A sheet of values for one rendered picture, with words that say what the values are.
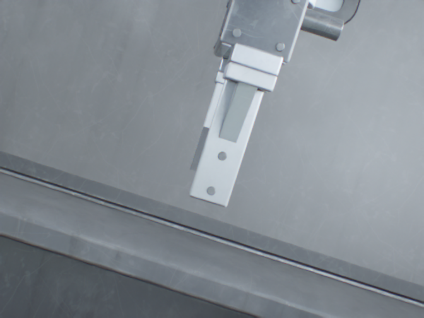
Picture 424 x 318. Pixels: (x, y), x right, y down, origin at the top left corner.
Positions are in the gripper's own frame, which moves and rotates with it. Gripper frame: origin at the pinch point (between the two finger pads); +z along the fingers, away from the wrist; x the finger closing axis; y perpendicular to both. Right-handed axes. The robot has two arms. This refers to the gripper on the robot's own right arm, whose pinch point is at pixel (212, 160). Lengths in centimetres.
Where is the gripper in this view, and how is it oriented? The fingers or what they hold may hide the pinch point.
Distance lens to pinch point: 45.9
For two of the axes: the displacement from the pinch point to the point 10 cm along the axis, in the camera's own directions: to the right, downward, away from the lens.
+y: 9.5, 3.0, 0.5
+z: -3.0, 9.5, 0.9
